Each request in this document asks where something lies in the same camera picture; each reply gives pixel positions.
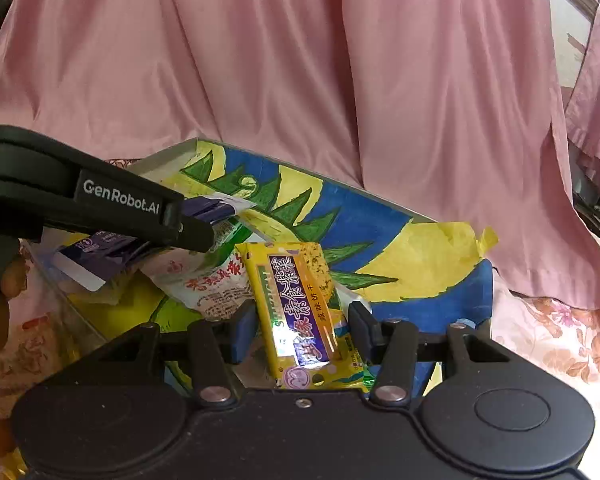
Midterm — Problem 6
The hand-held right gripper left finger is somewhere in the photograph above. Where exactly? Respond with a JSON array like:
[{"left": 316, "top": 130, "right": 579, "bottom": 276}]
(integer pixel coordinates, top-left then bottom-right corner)
[{"left": 87, "top": 304, "right": 259, "bottom": 408}]

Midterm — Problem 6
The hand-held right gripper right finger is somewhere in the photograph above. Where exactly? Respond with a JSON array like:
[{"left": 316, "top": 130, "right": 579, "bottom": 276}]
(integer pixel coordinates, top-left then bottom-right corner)
[{"left": 347, "top": 301, "right": 516, "bottom": 407}]

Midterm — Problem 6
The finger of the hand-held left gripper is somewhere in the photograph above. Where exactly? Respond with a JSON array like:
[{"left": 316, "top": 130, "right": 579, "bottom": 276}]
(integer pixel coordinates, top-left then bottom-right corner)
[{"left": 0, "top": 125, "right": 216, "bottom": 253}]

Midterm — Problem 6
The grey cardboard box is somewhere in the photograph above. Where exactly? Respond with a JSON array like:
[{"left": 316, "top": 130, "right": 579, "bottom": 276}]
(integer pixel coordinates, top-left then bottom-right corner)
[{"left": 30, "top": 137, "right": 496, "bottom": 401}]

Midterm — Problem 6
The white red snack packet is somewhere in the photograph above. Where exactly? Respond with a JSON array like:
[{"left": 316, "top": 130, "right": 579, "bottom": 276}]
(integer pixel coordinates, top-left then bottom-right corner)
[{"left": 140, "top": 222, "right": 262, "bottom": 322}]

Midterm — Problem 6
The yellow cracker packet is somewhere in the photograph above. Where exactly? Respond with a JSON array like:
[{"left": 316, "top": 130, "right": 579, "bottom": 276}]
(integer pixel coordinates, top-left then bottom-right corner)
[{"left": 235, "top": 241, "right": 377, "bottom": 393}]

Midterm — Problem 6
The navy blue snack packet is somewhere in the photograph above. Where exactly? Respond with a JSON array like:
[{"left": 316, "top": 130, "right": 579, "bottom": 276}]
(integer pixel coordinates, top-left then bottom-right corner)
[{"left": 50, "top": 192, "right": 257, "bottom": 292}]

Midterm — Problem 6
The painted paper sheet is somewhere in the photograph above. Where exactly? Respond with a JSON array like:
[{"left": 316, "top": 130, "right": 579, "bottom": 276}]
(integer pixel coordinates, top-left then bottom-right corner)
[{"left": 70, "top": 140, "right": 501, "bottom": 401}]

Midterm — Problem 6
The floral bed sheet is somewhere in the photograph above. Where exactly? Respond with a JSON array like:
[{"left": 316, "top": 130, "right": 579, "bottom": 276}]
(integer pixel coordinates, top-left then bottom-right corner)
[{"left": 0, "top": 160, "right": 600, "bottom": 480}]

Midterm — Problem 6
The pink curtain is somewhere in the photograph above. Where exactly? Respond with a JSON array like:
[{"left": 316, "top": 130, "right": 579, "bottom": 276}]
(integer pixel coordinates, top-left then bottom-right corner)
[{"left": 0, "top": 0, "right": 600, "bottom": 311}]

